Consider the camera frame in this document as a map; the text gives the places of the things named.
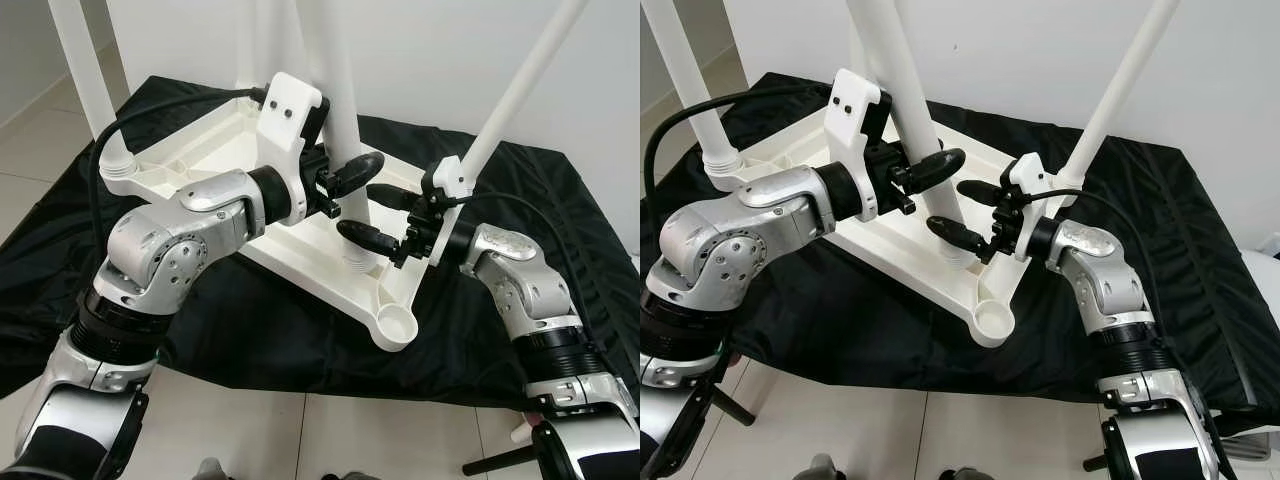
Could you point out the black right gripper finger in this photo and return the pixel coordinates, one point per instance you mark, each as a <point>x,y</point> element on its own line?
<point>958,234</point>
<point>392,196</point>
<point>368,238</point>
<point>980,192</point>

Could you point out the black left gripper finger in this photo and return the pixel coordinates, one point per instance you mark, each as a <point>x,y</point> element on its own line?
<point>938,168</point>
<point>360,172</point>

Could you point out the white plastic table top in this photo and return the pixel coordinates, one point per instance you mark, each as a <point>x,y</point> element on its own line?
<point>300,255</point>
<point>900,245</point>

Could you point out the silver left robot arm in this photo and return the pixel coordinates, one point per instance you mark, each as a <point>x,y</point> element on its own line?
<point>170,250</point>
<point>730,240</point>

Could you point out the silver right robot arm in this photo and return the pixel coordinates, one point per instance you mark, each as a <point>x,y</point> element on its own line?
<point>520,290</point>
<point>1100,285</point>

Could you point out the black cloth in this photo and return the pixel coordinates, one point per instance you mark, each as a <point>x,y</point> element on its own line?
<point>250,340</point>
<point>850,340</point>

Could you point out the grey robot left foot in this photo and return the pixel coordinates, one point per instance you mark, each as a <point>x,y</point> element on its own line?
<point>210,470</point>
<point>825,468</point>

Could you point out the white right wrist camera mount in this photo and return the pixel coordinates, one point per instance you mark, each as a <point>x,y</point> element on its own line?
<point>1030,178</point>
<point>448,180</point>

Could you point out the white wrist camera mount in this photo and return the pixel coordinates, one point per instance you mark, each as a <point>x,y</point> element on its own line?
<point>1030,178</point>
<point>448,180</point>
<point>855,115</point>
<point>290,120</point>

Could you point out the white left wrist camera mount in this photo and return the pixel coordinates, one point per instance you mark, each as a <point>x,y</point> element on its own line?
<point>855,115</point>
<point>290,120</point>

